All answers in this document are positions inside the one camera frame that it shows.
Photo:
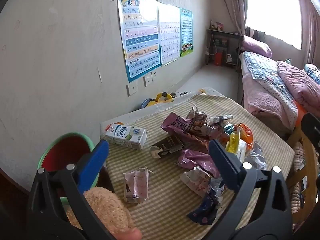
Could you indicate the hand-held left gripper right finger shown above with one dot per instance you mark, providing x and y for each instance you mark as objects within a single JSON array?
[{"x": 225, "y": 160}]

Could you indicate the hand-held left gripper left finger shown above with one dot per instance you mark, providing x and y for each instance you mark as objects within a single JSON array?
[{"x": 93, "y": 165}]

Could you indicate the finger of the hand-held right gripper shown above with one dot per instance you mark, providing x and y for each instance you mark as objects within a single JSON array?
[{"x": 312, "y": 132}]

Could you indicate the red bin with green rim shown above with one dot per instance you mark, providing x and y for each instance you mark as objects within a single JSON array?
[{"x": 62, "y": 152}]

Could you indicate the white grey wrapper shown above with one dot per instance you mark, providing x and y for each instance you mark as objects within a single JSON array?
[{"x": 220, "y": 118}]

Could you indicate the grey paper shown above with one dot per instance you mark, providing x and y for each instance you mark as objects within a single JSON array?
[{"x": 197, "y": 116}]

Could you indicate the dark brown carton box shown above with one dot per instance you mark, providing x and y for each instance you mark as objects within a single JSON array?
[{"x": 170, "y": 146}]

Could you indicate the yellow white wrapper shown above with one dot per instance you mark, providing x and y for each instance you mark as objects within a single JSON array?
[{"x": 237, "y": 147}]

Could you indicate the wooden chair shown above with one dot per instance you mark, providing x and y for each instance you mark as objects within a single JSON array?
[{"x": 295, "y": 136}]

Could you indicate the orange cloth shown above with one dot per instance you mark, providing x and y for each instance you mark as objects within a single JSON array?
[{"x": 300, "y": 112}]

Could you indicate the pink foil wrapper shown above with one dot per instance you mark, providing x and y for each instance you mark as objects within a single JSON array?
[{"x": 195, "y": 158}]

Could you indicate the crumpled white paper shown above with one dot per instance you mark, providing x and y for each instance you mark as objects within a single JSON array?
[{"x": 256, "y": 158}]

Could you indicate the orange snack bag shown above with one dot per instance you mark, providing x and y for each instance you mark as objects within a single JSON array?
[{"x": 245, "y": 132}]

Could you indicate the white pink pouch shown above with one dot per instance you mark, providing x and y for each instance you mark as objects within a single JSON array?
[{"x": 197, "y": 183}]

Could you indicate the white milk carton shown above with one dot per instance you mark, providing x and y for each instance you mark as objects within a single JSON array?
[{"x": 125, "y": 136}]

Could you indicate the crushed pink carton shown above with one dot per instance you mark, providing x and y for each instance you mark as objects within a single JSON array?
[{"x": 136, "y": 187}]

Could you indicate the dark blue floral wrapper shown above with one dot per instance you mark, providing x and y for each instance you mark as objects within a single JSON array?
[{"x": 205, "y": 211}]

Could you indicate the blue patterned pillow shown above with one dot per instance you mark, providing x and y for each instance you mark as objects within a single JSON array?
[{"x": 313, "y": 72}]

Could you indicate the purple snack bag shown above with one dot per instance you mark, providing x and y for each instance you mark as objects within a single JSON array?
[{"x": 175, "y": 125}]

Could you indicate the plaid quilt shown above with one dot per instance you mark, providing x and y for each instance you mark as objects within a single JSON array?
[{"x": 262, "y": 67}]

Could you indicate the yellow toy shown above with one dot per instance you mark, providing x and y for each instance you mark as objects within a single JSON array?
[{"x": 162, "y": 97}]

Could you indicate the red container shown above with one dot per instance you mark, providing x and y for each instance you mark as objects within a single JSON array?
[{"x": 218, "y": 58}]

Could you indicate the purple pillow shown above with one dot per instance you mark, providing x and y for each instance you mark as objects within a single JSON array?
[{"x": 257, "y": 46}]

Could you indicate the patterned curtain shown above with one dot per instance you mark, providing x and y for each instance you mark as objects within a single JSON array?
[
  {"x": 312, "y": 30},
  {"x": 232, "y": 5}
]

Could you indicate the bright window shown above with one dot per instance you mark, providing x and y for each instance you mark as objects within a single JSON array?
[{"x": 272, "y": 12}]

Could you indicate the metal shelf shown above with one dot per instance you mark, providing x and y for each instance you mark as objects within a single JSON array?
[{"x": 225, "y": 31}]

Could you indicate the white wall plate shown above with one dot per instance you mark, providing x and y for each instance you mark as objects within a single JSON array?
[{"x": 131, "y": 89}]

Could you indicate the white double wall socket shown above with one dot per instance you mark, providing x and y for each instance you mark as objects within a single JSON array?
[{"x": 148, "y": 78}]

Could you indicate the blue letter wall poster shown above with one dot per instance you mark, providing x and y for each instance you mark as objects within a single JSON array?
[{"x": 140, "y": 42}]

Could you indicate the green chart wall poster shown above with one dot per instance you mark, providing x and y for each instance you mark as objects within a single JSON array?
[{"x": 186, "y": 30}]

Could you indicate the white chart wall poster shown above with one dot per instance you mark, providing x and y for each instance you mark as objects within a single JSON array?
[{"x": 170, "y": 35}]

